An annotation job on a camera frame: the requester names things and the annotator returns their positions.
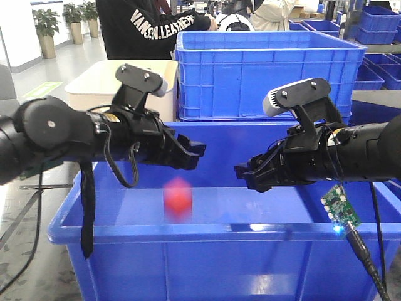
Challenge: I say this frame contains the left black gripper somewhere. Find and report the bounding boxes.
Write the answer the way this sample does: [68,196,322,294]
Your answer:
[93,106,206,170]

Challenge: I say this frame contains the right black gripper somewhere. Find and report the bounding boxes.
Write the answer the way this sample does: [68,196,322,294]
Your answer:
[234,124,337,192]

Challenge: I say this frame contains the red cube block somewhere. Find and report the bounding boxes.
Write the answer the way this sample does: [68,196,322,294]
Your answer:
[163,177,192,223]

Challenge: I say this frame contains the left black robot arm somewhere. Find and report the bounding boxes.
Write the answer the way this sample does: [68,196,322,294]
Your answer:
[1,96,206,188]

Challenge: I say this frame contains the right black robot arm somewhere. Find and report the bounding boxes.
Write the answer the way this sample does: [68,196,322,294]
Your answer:
[234,116,400,192]

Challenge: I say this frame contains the large blue foreground bin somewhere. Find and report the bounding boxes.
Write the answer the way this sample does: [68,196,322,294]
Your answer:
[46,120,401,301]

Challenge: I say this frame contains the blue crate behind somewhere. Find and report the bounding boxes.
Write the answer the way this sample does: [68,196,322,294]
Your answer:
[175,31,366,121]

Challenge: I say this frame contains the green circuit board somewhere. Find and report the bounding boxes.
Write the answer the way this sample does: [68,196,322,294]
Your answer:
[320,184,361,237]

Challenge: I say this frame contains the beige cart top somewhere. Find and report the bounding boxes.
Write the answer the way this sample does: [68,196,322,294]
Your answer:
[65,60,178,122]

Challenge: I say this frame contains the person in black hoodie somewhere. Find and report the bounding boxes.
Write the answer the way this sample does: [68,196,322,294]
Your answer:
[96,0,217,60]

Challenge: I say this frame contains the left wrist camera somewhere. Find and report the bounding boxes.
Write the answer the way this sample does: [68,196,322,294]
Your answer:
[112,63,168,114]

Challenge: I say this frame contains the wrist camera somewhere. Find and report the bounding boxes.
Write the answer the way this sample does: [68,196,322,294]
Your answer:
[112,63,168,114]
[263,78,346,135]

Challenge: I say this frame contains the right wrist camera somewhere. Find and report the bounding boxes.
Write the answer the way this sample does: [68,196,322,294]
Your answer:
[263,78,346,135]

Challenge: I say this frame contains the black usb cable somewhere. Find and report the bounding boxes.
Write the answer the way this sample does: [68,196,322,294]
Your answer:
[346,224,392,301]

